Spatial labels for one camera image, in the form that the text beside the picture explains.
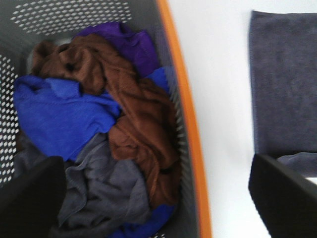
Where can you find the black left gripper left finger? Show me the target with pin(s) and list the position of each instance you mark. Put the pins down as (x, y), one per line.
(30, 203)

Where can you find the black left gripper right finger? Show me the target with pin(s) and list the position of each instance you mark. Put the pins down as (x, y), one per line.
(285, 201)

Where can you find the dark grey towel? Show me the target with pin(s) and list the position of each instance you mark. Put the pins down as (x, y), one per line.
(283, 74)

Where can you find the grey towel in basket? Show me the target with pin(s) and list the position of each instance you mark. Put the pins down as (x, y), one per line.
(102, 193)

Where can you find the blue towel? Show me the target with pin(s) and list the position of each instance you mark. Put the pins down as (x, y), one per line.
(59, 117)

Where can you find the brown towel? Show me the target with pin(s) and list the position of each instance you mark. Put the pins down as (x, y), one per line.
(146, 130)

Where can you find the purple towel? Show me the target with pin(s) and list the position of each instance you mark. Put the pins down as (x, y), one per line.
(137, 47)

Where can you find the grey perforated basket orange rim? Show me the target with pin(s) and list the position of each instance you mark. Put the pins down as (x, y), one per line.
(24, 23)

